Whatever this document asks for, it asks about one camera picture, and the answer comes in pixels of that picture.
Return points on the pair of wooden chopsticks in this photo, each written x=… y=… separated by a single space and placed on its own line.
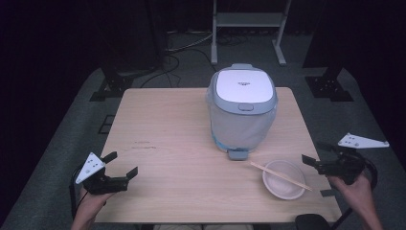
x=281 y=175

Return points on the person's left hand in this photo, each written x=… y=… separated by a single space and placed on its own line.
x=89 y=202

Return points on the person's right hand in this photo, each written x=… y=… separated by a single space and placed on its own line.
x=357 y=195

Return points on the white disposable bowl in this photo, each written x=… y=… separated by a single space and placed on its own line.
x=281 y=188

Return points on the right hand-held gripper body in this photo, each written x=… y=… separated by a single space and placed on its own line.
x=346 y=166

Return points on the white metal stand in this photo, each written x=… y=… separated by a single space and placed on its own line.
x=249 y=19

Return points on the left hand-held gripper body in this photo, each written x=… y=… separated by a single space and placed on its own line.
x=102 y=184

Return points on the black tape strip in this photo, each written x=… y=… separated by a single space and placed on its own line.
x=327 y=192

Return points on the black stand with floor plate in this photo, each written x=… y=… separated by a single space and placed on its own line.
x=115 y=83
x=328 y=86

